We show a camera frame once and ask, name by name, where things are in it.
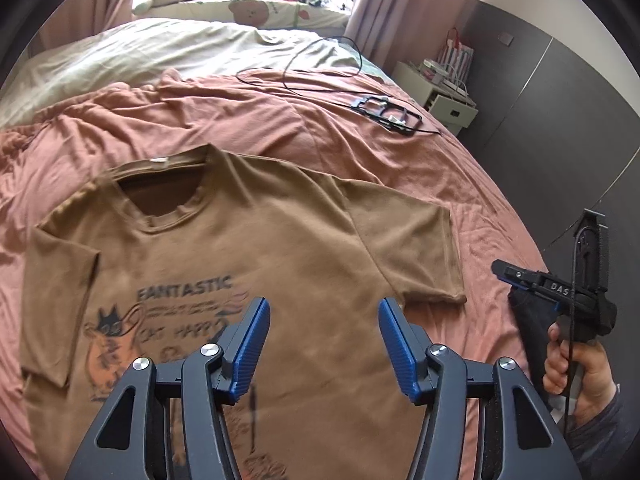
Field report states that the brown printed t-shirt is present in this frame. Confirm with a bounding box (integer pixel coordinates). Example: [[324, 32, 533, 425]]
[[20, 145, 465, 479]]

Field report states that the rust orange bed blanket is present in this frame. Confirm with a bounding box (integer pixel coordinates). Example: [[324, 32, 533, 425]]
[[1, 71, 542, 479]]

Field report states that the bear print pillow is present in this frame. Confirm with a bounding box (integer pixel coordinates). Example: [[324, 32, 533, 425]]
[[142, 0, 350, 36]]

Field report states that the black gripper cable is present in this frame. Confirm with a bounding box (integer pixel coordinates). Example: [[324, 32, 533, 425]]
[[539, 209, 597, 436]]

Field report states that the right pink curtain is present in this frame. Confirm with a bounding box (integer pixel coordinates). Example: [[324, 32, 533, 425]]
[[345, 0, 473, 73]]

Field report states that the white rack on cabinet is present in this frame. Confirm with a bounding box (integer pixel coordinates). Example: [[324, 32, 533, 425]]
[[419, 27, 474, 96]]

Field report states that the beige bed sheet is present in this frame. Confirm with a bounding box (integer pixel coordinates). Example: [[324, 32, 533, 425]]
[[1, 18, 390, 130]]

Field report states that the pink curtain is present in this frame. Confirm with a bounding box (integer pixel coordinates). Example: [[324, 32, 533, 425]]
[[345, 0, 473, 73], [27, 0, 132, 56]]

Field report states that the person right hand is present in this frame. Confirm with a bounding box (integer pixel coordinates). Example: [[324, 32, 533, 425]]
[[542, 323, 617, 427]]

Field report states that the folded black garment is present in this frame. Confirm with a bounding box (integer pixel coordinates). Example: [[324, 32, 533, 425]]
[[508, 286, 556, 410]]

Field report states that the white bedside cabinet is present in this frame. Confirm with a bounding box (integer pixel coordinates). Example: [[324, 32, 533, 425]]
[[392, 62, 478, 136]]

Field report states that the black frame on bed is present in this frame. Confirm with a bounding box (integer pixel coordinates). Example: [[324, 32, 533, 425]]
[[352, 96, 423, 136]]

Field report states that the left pink curtain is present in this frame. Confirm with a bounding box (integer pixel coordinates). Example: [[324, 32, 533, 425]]
[[27, 0, 132, 56]]

